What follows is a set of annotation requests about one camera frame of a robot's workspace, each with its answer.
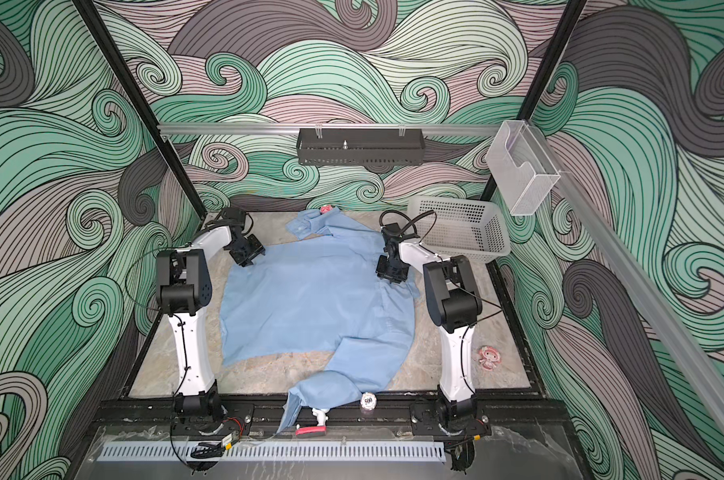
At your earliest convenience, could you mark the light blue long sleeve shirt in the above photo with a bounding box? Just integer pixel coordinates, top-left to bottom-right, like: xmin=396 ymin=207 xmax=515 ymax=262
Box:
xmin=220 ymin=209 xmax=419 ymax=430

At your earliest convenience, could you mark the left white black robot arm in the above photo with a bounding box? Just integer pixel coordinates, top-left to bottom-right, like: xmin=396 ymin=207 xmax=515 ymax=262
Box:
xmin=156 ymin=224 xmax=265 ymax=421

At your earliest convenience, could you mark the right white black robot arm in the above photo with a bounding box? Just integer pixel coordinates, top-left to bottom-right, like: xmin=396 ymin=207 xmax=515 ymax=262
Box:
xmin=377 ymin=238 xmax=483 ymax=432

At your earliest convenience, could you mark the white perforated plastic basket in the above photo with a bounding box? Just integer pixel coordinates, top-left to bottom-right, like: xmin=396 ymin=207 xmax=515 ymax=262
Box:
xmin=407 ymin=196 xmax=511 ymax=264

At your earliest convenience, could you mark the small round white figurine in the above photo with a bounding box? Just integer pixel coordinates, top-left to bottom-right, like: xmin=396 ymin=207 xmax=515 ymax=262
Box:
xmin=360 ymin=392 xmax=378 ymax=415

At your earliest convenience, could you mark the white rabbit figurine pink base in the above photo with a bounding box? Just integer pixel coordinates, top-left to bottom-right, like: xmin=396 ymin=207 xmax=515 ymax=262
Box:
xmin=295 ymin=408 xmax=329 ymax=438

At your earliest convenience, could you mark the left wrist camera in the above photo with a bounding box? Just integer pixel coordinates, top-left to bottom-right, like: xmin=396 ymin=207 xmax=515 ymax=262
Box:
xmin=218 ymin=207 xmax=248 ymax=231

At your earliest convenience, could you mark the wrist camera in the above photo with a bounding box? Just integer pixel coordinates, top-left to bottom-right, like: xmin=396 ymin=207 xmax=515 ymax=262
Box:
xmin=381 ymin=223 xmax=401 ymax=255
xmin=218 ymin=207 xmax=248 ymax=231

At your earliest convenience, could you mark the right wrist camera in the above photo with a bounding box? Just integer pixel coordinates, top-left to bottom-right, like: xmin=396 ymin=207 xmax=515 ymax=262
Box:
xmin=381 ymin=223 xmax=401 ymax=255

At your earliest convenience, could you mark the right black cable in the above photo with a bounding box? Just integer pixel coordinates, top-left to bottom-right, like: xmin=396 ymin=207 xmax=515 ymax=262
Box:
xmin=378 ymin=209 xmax=504 ymax=397

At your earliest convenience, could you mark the black cable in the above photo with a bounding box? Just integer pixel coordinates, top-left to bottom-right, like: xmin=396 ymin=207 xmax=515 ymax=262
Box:
xmin=124 ymin=206 xmax=255 ymax=397
xmin=378 ymin=209 xmax=504 ymax=397

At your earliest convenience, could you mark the left black cable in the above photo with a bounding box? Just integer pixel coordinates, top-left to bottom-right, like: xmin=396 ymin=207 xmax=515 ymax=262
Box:
xmin=124 ymin=206 xmax=255 ymax=397

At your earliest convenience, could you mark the aluminium rail back wall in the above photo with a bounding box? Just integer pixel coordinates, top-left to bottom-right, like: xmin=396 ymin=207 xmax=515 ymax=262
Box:
xmin=158 ymin=122 xmax=501 ymax=137

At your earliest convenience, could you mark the aluminium rail wall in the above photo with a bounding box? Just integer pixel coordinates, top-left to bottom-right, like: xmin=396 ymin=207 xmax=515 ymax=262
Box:
xmin=527 ymin=124 xmax=724 ymax=436
xmin=158 ymin=122 xmax=501 ymax=137

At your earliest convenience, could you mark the clear plastic wall bin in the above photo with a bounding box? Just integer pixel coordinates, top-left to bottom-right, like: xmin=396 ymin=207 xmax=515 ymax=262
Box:
xmin=485 ymin=120 xmax=561 ymax=217

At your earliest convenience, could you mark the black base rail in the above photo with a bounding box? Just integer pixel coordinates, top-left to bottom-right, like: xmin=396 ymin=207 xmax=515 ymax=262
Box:
xmin=94 ymin=394 xmax=568 ymax=435

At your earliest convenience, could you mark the white slotted cable duct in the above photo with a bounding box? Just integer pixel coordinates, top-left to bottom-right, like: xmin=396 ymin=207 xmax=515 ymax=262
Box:
xmin=96 ymin=440 xmax=447 ymax=463

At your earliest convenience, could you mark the aluminium rail right wall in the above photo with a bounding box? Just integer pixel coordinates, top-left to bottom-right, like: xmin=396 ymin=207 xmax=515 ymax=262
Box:
xmin=527 ymin=124 xmax=724 ymax=436

